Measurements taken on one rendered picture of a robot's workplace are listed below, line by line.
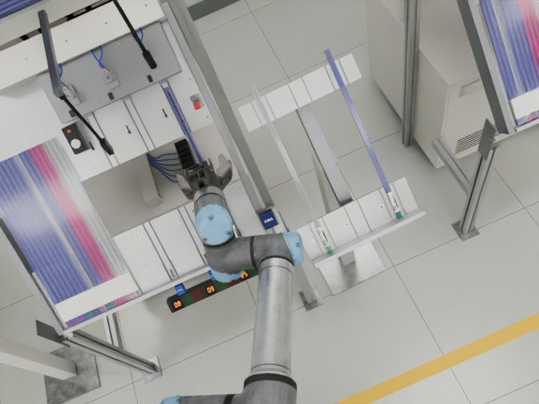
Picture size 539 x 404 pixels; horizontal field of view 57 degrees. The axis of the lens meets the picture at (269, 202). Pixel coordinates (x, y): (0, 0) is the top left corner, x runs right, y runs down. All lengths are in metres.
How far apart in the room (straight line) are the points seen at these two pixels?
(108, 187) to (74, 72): 0.63
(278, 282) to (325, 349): 1.09
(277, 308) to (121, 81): 0.72
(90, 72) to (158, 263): 0.56
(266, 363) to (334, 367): 1.16
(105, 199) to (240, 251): 0.88
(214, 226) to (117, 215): 0.83
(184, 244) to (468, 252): 1.22
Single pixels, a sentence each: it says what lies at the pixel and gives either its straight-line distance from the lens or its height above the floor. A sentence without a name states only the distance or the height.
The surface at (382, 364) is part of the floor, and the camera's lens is 2.07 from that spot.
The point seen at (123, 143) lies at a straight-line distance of 1.44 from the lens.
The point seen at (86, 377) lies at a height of 0.01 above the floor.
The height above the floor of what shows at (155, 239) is 0.81.
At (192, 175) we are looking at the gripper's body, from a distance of 1.22.
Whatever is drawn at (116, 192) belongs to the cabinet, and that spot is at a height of 0.62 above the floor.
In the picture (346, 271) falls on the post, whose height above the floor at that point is 0.01.
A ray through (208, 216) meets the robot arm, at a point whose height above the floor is 1.16.
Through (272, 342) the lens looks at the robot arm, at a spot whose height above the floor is 1.13.
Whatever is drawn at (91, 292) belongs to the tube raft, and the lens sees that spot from 1.57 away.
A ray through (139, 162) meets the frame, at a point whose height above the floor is 0.66.
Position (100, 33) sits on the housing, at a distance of 1.37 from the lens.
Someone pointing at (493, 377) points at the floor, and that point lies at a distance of 2.10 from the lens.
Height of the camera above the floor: 2.04
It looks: 59 degrees down
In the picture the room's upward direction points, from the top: 25 degrees counter-clockwise
